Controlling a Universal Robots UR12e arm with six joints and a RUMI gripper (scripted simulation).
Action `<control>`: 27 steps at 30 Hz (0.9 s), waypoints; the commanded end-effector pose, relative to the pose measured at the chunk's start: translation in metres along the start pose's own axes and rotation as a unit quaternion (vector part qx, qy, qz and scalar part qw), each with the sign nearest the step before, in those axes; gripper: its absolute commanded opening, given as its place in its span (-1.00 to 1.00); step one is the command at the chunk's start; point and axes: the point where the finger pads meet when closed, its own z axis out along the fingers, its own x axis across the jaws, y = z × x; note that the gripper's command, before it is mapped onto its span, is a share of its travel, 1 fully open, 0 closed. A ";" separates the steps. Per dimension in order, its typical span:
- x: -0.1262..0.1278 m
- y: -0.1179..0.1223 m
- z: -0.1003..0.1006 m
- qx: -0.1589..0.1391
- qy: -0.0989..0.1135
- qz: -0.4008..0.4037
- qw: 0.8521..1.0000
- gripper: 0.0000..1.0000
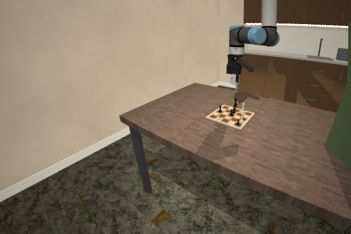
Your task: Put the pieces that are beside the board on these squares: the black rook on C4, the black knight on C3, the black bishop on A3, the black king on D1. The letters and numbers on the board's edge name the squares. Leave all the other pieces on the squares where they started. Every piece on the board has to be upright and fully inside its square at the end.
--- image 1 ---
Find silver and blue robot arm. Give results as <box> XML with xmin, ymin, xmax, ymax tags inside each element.
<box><xmin>229</xmin><ymin>0</ymin><xmax>280</xmax><ymax>72</ymax></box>

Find brown and cream chessboard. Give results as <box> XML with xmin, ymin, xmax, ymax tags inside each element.
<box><xmin>206</xmin><ymin>105</ymin><xmax>255</xmax><ymax>130</ymax></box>

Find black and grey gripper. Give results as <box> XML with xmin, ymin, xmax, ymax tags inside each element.
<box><xmin>227</xmin><ymin>54</ymin><xmax>242</xmax><ymax>91</ymax></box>

